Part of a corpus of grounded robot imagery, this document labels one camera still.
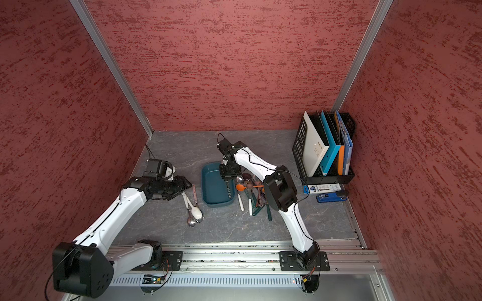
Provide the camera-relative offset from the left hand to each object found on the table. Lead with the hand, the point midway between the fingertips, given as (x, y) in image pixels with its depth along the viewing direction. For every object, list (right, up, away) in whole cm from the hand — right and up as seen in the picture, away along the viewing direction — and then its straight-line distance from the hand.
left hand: (186, 191), depth 81 cm
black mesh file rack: (+64, +5, +11) cm, 65 cm away
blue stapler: (+74, -5, +11) cm, 75 cm away
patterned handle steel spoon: (+17, +2, +8) cm, 19 cm away
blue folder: (+70, +20, -4) cm, 73 cm away
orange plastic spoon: (+24, -1, +13) cm, 27 cm away
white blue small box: (+60, -1, +12) cm, 61 cm away
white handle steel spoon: (+23, +2, +16) cm, 28 cm away
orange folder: (+69, +16, 0) cm, 71 cm away
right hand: (+17, +3, +10) cm, 20 cm away
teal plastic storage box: (+10, -1, +12) cm, 16 cm away
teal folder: (+63, +20, -6) cm, 67 cm away
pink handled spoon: (+2, -7, +8) cm, 11 cm away
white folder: (+58, +20, 0) cm, 61 cm away
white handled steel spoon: (+1, -15, +4) cm, 15 cm away
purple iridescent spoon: (+27, +4, +17) cm, 32 cm away
